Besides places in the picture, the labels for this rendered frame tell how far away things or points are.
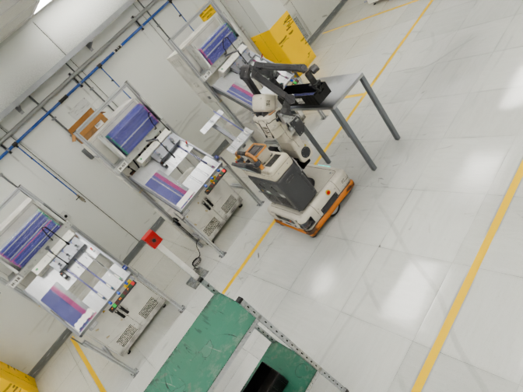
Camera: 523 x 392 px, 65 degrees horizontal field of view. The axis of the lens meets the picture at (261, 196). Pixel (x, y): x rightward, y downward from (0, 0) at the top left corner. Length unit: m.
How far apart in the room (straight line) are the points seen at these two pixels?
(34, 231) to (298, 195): 2.46
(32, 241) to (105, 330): 1.13
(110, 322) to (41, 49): 3.42
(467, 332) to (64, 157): 4.90
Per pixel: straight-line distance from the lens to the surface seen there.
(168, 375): 2.45
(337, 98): 3.71
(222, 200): 4.80
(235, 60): 5.15
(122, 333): 4.66
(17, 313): 6.11
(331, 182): 3.76
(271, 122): 3.51
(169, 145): 4.58
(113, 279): 4.19
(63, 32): 6.09
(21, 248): 4.36
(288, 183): 3.49
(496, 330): 2.72
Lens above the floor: 2.34
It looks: 29 degrees down
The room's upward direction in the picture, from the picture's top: 42 degrees counter-clockwise
